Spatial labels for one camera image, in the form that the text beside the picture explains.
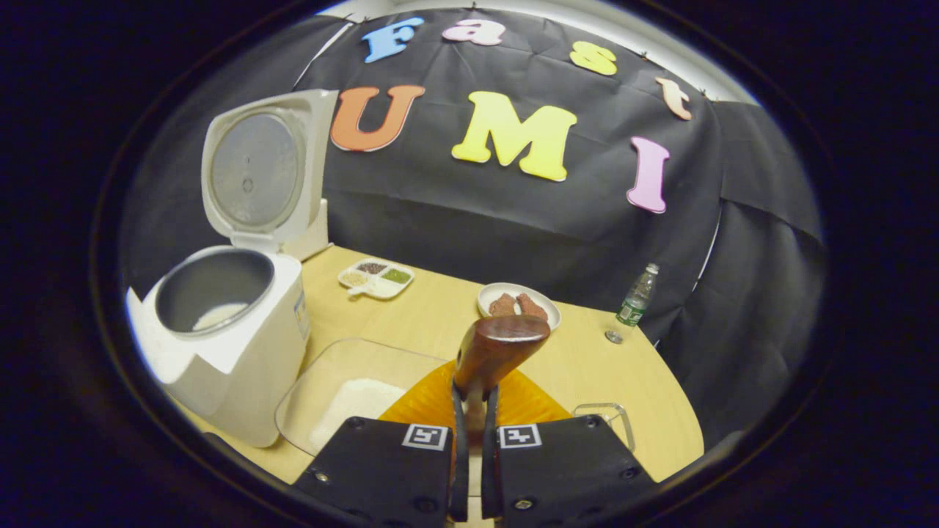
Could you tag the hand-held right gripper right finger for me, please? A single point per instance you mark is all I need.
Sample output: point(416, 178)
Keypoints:
point(490, 477)

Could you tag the white round plate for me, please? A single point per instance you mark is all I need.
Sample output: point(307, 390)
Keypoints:
point(554, 317)

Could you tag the clear plastic water bottle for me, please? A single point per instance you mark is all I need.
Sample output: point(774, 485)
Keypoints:
point(632, 308)

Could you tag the white rice cooker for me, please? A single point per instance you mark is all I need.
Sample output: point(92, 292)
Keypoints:
point(242, 374)

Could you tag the clear plastic tray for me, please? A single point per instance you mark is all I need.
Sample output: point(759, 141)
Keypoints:
point(345, 359)

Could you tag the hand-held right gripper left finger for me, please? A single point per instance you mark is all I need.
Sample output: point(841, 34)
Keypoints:
point(458, 477)

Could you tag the white rice heap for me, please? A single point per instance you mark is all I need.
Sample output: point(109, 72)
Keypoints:
point(359, 407)

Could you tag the white sectioned grain dish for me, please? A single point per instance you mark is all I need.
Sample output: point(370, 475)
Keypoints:
point(378, 282)

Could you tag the brown wooden spoon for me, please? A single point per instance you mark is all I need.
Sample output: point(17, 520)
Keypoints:
point(499, 345)

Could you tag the brown meat piece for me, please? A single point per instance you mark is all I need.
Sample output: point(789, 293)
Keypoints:
point(502, 305)
point(532, 306)

